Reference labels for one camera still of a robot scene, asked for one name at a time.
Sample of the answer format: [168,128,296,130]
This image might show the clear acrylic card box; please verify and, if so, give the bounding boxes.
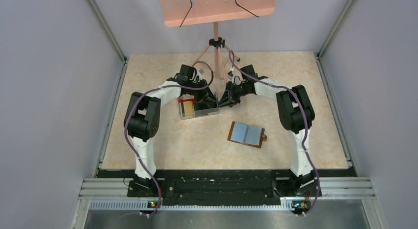
[178,102,220,120]

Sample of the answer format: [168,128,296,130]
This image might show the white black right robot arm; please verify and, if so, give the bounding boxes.
[219,65,319,196]

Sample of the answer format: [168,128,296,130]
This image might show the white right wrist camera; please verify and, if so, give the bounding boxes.
[227,67,236,80]

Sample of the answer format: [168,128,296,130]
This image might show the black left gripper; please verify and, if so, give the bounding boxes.
[187,79,218,104]

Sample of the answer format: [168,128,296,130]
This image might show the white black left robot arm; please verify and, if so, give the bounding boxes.
[123,65,218,196]

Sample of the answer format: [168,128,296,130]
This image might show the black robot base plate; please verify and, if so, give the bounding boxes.
[96,169,355,209]

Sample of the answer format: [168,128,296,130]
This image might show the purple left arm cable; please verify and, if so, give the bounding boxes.
[123,61,215,218]

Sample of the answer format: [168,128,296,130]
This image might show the brown leather card holder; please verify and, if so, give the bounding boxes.
[227,121,267,148]

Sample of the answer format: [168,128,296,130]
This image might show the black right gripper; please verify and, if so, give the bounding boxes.
[217,81,248,108]

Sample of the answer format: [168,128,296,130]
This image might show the pink music stand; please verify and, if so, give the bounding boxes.
[158,0,275,81]

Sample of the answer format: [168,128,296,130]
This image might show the aluminium frame rail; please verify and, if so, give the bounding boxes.
[78,177,376,211]

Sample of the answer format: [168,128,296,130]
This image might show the yellow card in box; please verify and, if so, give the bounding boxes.
[182,101,194,119]

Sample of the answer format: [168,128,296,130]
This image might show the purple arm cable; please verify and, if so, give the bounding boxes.
[227,50,321,217]
[123,61,215,218]

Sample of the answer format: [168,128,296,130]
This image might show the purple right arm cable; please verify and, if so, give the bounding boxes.
[227,50,321,217]

